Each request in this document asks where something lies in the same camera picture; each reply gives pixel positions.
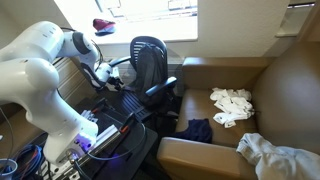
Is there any black robot table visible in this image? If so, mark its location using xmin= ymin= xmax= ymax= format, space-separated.
xmin=39 ymin=96 xmax=159 ymax=180

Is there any white socks pile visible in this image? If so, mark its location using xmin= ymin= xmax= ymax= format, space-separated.
xmin=209 ymin=86 xmax=256 ymax=129

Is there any white cup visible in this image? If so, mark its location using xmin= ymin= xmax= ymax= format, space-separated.
xmin=0 ymin=158 xmax=19 ymax=180

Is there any red and blue cap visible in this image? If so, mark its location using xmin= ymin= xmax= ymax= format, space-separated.
xmin=92 ymin=18 xmax=117 ymax=37

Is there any orange handled black clamp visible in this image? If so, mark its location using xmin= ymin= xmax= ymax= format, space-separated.
xmin=90 ymin=97 xmax=108 ymax=115
xmin=117 ymin=111 xmax=137 ymax=135

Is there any navy blue cloth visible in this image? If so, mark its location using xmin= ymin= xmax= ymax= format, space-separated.
xmin=172 ymin=117 xmax=214 ymax=145

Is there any black garment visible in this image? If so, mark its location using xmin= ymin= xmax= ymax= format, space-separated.
xmin=134 ymin=44 xmax=170 ymax=106

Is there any dark looping table cable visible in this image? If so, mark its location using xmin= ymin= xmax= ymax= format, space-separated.
xmin=84 ymin=121 xmax=148 ymax=162

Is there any blue cable bundle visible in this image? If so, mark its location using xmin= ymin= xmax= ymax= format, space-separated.
xmin=10 ymin=143 xmax=45 ymax=180

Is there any tan leather armchair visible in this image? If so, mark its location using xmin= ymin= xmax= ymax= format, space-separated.
xmin=156 ymin=39 xmax=320 ymax=180

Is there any black mesh office chair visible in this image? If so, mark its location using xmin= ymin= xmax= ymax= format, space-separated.
xmin=108 ymin=35 xmax=181 ymax=125

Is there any wooden drawer cabinet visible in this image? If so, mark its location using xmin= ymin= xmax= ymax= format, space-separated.
xmin=53 ymin=56 xmax=98 ymax=108

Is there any light blue-grey garment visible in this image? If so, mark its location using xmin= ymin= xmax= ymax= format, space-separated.
xmin=236 ymin=132 xmax=320 ymax=180

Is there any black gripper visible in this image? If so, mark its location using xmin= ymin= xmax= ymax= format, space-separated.
xmin=105 ymin=75 xmax=126 ymax=93

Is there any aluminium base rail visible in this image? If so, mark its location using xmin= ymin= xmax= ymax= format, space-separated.
xmin=49 ymin=124 xmax=122 ymax=175

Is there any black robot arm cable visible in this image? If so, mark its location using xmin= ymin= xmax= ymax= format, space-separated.
xmin=59 ymin=26 xmax=105 ymax=75

